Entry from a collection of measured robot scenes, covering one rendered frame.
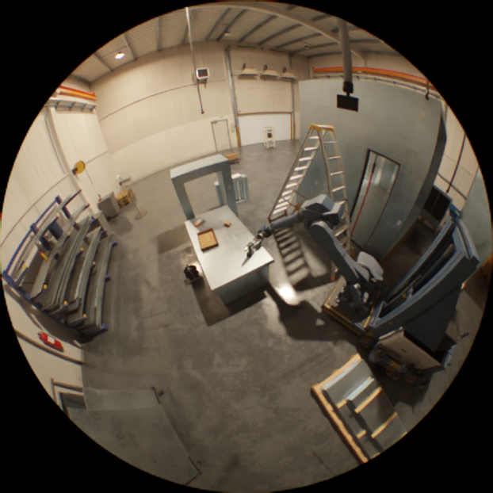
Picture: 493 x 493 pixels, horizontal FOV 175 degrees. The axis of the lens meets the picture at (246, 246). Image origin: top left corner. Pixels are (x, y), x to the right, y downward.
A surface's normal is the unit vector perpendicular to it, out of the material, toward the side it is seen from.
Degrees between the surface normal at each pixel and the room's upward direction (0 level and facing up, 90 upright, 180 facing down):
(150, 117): 90
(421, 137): 90
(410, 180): 90
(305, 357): 0
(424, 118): 90
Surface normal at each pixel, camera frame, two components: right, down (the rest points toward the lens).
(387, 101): -0.90, 0.37
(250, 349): -0.10, -0.67
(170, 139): 0.42, 0.65
